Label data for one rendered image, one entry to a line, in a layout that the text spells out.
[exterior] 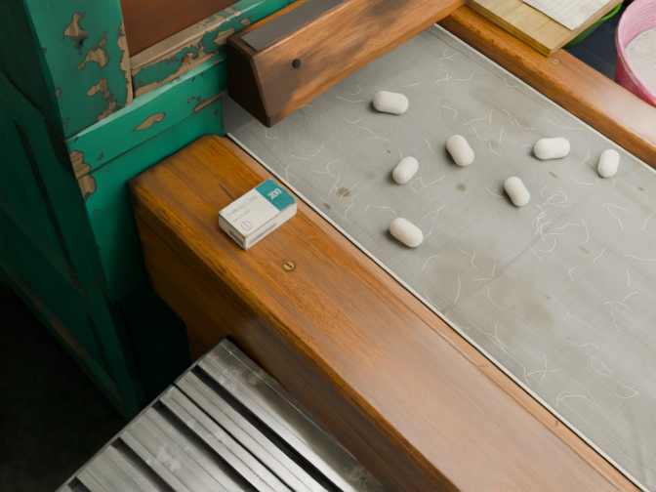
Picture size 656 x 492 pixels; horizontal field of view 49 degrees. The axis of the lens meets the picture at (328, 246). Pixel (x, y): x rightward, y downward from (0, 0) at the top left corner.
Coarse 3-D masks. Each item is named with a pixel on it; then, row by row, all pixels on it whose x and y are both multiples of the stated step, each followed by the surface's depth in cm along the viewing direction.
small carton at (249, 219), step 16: (256, 192) 62; (272, 192) 63; (288, 192) 63; (224, 208) 61; (240, 208) 61; (256, 208) 61; (272, 208) 62; (288, 208) 62; (224, 224) 61; (240, 224) 60; (256, 224) 60; (272, 224) 62; (240, 240) 61; (256, 240) 61
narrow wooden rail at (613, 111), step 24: (456, 24) 83; (480, 24) 82; (480, 48) 82; (504, 48) 80; (528, 48) 80; (528, 72) 79; (552, 72) 78; (576, 72) 78; (552, 96) 79; (576, 96) 76; (600, 96) 77; (624, 96) 77; (600, 120) 76; (624, 120) 75; (648, 120) 75; (624, 144) 75; (648, 144) 73
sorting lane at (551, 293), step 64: (384, 64) 80; (448, 64) 81; (256, 128) 73; (320, 128) 74; (384, 128) 74; (448, 128) 75; (512, 128) 76; (576, 128) 77; (320, 192) 69; (384, 192) 70; (448, 192) 70; (576, 192) 72; (640, 192) 73; (384, 256) 65; (448, 256) 66; (512, 256) 67; (576, 256) 67; (640, 256) 68; (448, 320) 62; (512, 320) 63; (576, 320) 63; (640, 320) 64; (576, 384) 60; (640, 384) 60; (640, 448) 57
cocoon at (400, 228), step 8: (392, 224) 66; (400, 224) 65; (408, 224) 65; (392, 232) 66; (400, 232) 65; (408, 232) 65; (416, 232) 65; (400, 240) 66; (408, 240) 65; (416, 240) 65
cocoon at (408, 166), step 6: (402, 162) 70; (408, 162) 70; (414, 162) 70; (396, 168) 69; (402, 168) 69; (408, 168) 69; (414, 168) 70; (396, 174) 69; (402, 174) 69; (408, 174) 69; (396, 180) 69; (402, 180) 69; (408, 180) 70
